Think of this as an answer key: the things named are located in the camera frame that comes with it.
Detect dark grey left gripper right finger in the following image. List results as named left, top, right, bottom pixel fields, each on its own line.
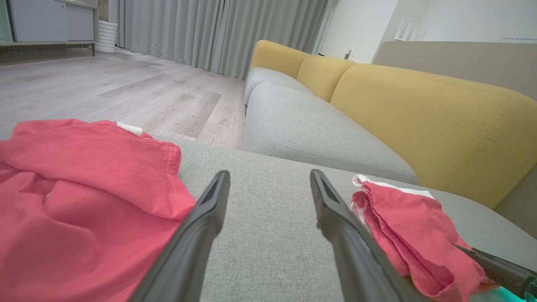
left=310, top=169, right=420, bottom=302

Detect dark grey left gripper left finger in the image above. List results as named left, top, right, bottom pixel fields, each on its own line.
left=126, top=170, right=231, bottom=302

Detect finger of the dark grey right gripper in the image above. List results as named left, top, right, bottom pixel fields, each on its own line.
left=453, top=243, right=537, bottom=299

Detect red shorts with white trim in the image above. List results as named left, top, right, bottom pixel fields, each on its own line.
left=351, top=174, right=498, bottom=299

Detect red basketball jersey number 23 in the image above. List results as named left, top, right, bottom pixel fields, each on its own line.
left=0, top=119, right=196, bottom=302

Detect large grey sofa seat cushion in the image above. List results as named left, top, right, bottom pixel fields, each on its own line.
left=243, top=83, right=419, bottom=185

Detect large yellow sofa back cushion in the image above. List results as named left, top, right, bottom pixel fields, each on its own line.
left=330, top=64, right=537, bottom=209

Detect small grey sofa seat cushion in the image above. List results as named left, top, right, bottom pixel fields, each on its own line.
left=245, top=67, right=313, bottom=105

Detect grey pleated curtain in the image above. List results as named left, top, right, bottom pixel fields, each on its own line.
left=117, top=0, right=330, bottom=80

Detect white ribbed cylinder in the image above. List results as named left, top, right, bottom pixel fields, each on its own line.
left=97, top=20, right=119, bottom=54

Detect white slatted rack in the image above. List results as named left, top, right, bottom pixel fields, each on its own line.
left=394, top=19, right=426, bottom=42

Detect grey cabinet with wooden frame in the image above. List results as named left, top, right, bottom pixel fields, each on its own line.
left=0, top=0, right=99, bottom=55

